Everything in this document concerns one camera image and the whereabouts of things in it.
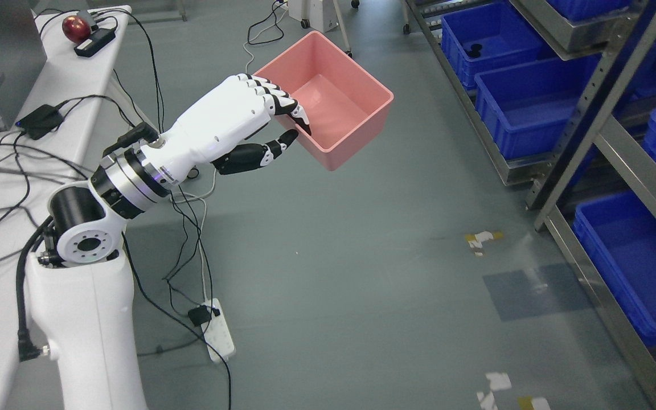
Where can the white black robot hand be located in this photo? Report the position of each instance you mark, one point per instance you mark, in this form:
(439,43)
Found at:
(217,127)

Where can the pink plastic storage box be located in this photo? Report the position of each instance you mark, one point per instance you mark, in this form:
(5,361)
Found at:
(346,106)

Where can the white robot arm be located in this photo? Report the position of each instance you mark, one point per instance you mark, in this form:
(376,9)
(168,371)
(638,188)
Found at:
(74,284)

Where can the blue bin far shelf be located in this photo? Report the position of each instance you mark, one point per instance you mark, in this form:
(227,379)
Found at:
(488,37)

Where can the blue bin shelf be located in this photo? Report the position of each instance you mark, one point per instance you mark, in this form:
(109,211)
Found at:
(526,107)
(488,37)

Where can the black small device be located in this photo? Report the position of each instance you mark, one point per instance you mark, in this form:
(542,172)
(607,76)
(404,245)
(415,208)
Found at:
(95,42)

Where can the red apple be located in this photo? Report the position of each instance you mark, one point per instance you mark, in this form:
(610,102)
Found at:
(75,29)

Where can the black power adapter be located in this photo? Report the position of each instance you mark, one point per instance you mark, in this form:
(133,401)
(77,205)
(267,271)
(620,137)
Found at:
(44,119)

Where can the white power strip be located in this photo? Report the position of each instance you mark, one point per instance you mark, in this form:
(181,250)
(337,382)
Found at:
(216,333)

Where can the blue bin near right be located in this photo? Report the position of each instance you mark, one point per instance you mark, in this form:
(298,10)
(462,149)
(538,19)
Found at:
(619,235)

